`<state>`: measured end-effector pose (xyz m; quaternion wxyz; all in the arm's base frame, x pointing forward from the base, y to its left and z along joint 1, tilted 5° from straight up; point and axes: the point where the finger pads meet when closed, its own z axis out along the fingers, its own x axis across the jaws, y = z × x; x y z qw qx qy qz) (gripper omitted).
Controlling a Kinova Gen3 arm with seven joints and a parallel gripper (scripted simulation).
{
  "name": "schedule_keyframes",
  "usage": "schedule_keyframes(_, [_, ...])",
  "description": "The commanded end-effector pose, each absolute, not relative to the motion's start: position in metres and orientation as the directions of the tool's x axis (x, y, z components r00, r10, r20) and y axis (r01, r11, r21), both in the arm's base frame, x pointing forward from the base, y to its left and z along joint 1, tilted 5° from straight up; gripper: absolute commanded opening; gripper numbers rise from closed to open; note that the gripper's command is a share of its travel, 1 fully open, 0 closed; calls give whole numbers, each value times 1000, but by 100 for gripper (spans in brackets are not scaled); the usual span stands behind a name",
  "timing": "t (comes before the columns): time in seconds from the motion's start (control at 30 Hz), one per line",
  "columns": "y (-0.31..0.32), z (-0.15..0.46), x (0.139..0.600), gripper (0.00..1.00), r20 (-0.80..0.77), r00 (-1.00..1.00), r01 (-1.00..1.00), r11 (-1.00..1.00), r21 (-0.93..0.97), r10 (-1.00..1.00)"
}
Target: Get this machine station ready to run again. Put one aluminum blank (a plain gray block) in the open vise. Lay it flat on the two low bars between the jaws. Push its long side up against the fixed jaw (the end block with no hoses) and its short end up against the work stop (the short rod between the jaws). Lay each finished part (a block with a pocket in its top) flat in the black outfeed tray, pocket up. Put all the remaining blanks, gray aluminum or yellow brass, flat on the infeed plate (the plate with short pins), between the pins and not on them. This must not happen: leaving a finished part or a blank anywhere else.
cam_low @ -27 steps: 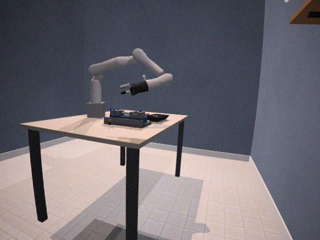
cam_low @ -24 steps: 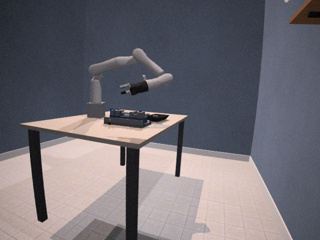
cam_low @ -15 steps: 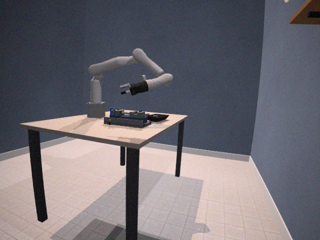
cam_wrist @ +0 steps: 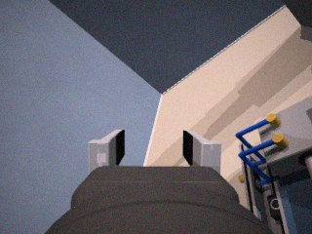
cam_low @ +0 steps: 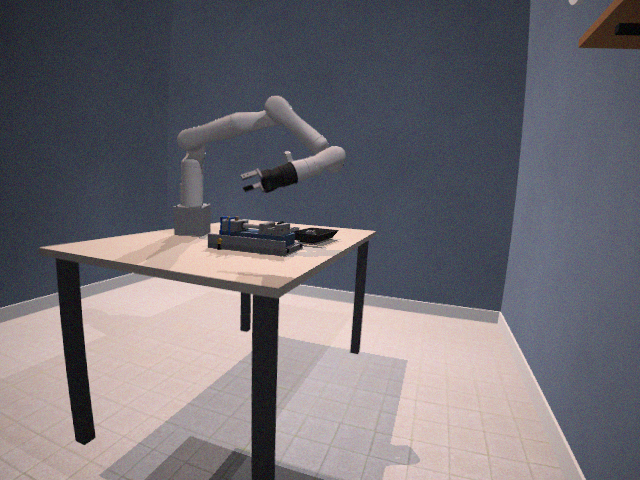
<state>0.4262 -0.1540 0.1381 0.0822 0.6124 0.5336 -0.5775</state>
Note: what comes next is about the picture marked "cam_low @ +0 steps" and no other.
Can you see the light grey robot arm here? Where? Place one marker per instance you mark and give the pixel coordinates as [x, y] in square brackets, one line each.
[234, 125]

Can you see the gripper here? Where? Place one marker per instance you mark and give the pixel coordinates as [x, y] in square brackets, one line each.
[289, 173]

